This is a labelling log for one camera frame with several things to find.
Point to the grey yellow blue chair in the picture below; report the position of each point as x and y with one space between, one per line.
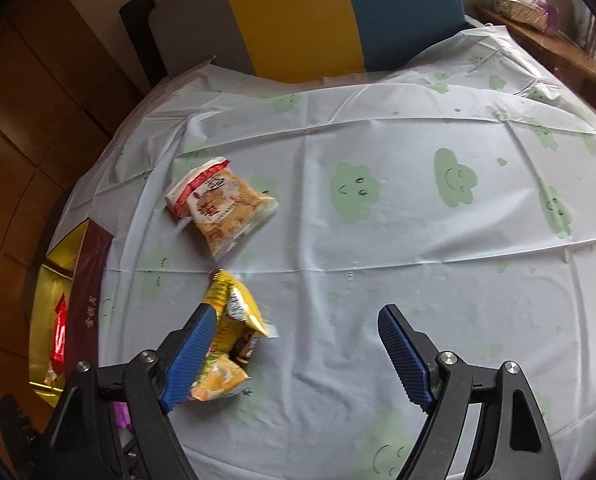
288 10

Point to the woven tissue basket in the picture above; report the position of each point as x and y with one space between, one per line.
520 7

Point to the white cloud-print tablecloth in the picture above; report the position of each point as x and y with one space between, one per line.
403 185

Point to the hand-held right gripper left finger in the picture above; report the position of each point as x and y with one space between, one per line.
193 355

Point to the gold and maroon gift box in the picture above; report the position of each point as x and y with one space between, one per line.
93 280

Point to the purple snack packet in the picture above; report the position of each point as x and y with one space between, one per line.
123 415

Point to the red-white-end cracker packet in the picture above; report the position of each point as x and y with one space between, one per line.
228 210

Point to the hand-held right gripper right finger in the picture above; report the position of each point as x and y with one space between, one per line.
403 355

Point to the wooden shelf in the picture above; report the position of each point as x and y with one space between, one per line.
568 55

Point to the shiny red snack packet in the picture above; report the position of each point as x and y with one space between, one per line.
59 330

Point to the yellow snack packet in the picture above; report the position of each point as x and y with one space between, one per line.
235 305

